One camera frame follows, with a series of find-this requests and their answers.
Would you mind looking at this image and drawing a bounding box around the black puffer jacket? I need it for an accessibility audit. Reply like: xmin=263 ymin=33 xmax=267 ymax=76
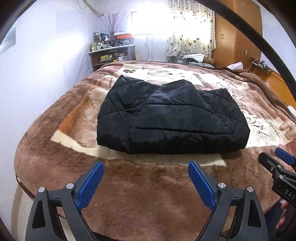
xmin=96 ymin=75 xmax=250 ymax=155

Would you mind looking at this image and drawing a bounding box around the dark box with clothes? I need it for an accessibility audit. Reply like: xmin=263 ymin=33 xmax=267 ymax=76
xmin=167 ymin=54 xmax=214 ymax=68

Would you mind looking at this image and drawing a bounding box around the person's right hand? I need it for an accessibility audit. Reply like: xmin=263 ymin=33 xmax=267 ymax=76
xmin=276 ymin=200 xmax=290 ymax=230

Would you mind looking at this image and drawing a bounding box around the brown cream plush blanket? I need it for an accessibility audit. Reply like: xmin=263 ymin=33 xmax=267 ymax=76
xmin=14 ymin=61 xmax=295 ymax=240

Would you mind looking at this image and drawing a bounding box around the white pillow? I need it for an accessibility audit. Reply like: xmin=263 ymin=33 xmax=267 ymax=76
xmin=227 ymin=62 xmax=244 ymax=70

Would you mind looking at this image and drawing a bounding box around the wooden wardrobe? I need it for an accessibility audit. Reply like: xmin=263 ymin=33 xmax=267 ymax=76
xmin=212 ymin=0 xmax=262 ymax=69

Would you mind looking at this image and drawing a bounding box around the heart pattern curtain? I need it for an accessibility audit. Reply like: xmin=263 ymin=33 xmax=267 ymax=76
xmin=166 ymin=1 xmax=216 ymax=57

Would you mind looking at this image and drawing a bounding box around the cluttered grey shelf unit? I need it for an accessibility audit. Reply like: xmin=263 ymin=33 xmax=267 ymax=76
xmin=88 ymin=33 xmax=136 ymax=72

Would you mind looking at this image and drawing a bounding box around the orange box on shelf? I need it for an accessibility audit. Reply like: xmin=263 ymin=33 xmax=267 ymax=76
xmin=114 ymin=31 xmax=133 ymax=40

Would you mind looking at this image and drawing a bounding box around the dried branch bouquet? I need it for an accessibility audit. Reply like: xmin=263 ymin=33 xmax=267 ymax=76
xmin=101 ymin=11 xmax=127 ymax=37

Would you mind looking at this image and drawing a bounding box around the black cable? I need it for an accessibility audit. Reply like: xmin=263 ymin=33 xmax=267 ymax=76
xmin=196 ymin=0 xmax=296 ymax=91

